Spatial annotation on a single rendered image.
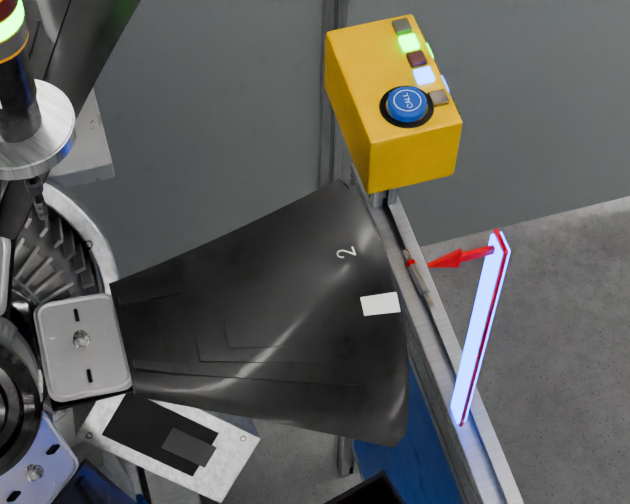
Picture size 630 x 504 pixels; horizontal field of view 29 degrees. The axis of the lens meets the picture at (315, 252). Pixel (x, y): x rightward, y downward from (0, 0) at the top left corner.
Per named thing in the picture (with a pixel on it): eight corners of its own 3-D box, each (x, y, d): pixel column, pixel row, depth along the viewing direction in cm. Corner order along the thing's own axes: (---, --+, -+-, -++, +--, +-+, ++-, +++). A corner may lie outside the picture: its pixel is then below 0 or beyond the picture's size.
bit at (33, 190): (52, 220, 80) (38, 172, 75) (36, 224, 79) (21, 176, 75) (50, 207, 80) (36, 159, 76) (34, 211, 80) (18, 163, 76)
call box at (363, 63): (322, 94, 137) (324, 28, 129) (406, 76, 139) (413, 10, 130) (365, 204, 129) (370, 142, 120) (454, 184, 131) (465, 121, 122)
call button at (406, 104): (381, 100, 124) (382, 89, 123) (418, 92, 125) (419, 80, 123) (393, 129, 122) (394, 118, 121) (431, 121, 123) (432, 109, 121)
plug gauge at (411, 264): (400, 249, 137) (427, 306, 133) (410, 246, 138) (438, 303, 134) (399, 255, 138) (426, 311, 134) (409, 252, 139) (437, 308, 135)
